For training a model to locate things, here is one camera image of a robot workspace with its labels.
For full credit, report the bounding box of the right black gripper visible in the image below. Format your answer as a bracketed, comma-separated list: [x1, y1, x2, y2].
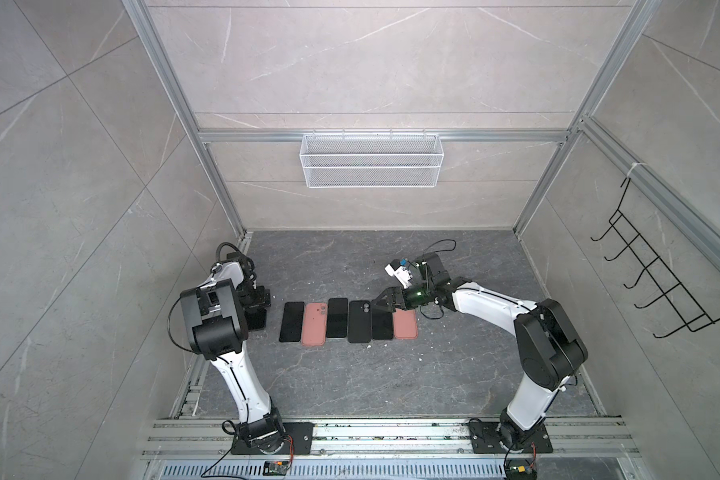
[371, 283, 435, 314]

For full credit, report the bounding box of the pink phone case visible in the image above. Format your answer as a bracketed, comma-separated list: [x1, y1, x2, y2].
[392, 310, 418, 340]
[301, 303, 328, 347]

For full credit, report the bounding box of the black phone case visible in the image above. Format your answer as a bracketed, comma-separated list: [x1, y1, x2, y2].
[347, 300, 372, 344]

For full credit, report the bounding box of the phone with black screen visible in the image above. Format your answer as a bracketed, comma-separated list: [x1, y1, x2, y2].
[278, 302, 305, 343]

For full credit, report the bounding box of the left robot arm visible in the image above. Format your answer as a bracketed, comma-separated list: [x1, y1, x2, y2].
[178, 242, 287, 454]

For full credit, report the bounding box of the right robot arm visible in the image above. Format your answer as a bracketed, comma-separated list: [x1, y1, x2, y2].
[373, 252, 589, 452]

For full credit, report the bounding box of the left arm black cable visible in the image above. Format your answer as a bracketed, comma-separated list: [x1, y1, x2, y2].
[214, 241, 256, 277]

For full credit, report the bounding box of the white wire mesh basket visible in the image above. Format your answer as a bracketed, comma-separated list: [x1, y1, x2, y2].
[299, 133, 445, 189]

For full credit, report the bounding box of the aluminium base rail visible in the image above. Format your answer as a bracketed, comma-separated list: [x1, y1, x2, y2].
[131, 417, 652, 479]

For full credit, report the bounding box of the black wire hook rack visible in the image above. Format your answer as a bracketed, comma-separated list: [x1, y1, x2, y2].
[590, 178, 720, 339]

